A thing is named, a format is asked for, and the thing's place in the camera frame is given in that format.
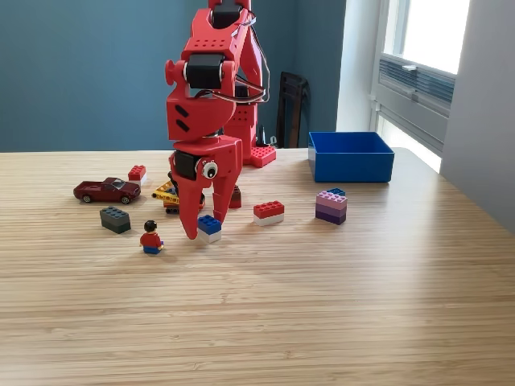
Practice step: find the white window frame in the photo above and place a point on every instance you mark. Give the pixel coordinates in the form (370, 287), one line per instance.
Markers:
(396, 24)

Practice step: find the grey brick stack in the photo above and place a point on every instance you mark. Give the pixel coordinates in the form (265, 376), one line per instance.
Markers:
(116, 221)

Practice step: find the green brown red brick stack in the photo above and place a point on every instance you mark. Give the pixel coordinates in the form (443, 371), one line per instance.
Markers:
(236, 199)

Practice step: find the toy figure red shirt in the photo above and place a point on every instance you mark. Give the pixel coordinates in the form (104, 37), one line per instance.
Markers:
(151, 240)

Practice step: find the grey window vent unit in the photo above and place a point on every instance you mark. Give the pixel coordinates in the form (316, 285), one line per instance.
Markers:
(426, 80)

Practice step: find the blue plastic bin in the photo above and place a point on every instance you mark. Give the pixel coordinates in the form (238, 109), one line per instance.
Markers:
(354, 167)

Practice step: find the pink purple brick stack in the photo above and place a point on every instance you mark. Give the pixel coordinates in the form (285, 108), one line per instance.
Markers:
(331, 207)

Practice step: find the blue white brick stack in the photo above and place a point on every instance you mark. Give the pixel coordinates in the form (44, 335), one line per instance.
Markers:
(210, 228)

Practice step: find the dark red toy pickup car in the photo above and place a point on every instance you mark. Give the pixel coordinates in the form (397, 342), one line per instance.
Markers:
(106, 192)

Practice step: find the small red white brick stack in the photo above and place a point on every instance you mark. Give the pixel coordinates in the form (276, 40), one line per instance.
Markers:
(137, 173)

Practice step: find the yellow toy digger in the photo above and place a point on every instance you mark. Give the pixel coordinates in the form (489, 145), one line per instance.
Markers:
(169, 197)

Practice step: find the long red white brick stack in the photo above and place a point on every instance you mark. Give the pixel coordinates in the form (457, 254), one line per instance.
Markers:
(269, 211)

